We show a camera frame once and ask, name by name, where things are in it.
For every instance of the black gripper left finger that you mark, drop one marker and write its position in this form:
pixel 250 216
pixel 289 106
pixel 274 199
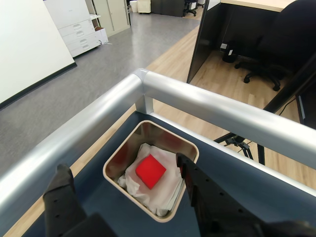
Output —
pixel 61 205

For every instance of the white drawer copier cabinet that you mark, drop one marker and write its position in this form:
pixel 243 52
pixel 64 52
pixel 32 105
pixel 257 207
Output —
pixel 74 27

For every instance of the white crumpled tissue paper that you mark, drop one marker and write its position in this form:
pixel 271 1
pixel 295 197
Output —
pixel 138 195

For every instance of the black office chair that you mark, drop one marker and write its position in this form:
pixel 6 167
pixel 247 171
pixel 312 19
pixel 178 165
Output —
pixel 284 32

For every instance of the small distant black chair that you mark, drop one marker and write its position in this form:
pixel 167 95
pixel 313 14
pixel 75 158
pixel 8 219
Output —
pixel 190 6

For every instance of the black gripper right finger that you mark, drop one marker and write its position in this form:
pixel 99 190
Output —
pixel 214 202

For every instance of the white board panel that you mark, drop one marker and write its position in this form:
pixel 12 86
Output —
pixel 24 49

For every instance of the black waste bin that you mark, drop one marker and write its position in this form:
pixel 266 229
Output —
pixel 229 54

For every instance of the black camera tripod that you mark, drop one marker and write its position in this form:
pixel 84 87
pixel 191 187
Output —
pixel 291 84

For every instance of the white distant bin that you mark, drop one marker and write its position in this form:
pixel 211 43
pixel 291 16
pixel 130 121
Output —
pixel 142 5

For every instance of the beige metal locker cabinet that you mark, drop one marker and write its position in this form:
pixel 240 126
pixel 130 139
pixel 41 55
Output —
pixel 116 13

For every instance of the red cube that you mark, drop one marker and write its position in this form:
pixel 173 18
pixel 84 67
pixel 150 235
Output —
pixel 150 170

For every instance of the beige square box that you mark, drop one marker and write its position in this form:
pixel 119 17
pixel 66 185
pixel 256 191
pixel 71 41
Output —
pixel 109 177

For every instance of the black office desk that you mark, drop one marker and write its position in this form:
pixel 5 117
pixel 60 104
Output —
pixel 205 37

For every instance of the silver metal rail frame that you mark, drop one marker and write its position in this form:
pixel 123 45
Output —
pixel 197 96

